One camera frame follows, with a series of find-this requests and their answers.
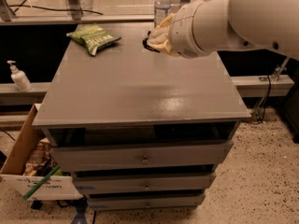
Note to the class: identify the cardboard box with snacks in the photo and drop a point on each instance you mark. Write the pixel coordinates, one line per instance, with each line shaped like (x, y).
(30, 160)

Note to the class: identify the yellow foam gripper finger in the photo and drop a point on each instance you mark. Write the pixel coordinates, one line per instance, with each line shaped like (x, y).
(158, 37)

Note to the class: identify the grey drawer cabinet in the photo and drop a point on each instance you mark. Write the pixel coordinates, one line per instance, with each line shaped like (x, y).
(138, 129)

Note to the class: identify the clear plastic water bottle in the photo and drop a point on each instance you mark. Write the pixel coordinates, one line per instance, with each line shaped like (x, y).
(161, 10)

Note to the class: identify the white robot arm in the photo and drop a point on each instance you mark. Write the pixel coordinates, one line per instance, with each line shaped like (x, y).
(200, 28)

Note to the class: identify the blue clamp under cabinet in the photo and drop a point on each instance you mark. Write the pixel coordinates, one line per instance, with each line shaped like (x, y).
(81, 207)

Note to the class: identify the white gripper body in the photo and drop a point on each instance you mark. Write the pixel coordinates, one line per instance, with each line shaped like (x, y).
(179, 36)

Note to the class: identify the white pump soap bottle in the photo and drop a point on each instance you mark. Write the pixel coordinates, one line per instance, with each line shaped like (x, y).
(19, 77)

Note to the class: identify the green chip bag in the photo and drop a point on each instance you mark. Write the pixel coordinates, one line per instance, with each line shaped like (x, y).
(93, 38)

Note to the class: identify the green stick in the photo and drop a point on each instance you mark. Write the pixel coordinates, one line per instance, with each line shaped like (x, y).
(29, 193)

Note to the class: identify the black rxbar chocolate wrapper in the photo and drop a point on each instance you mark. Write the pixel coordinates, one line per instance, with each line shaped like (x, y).
(146, 45)

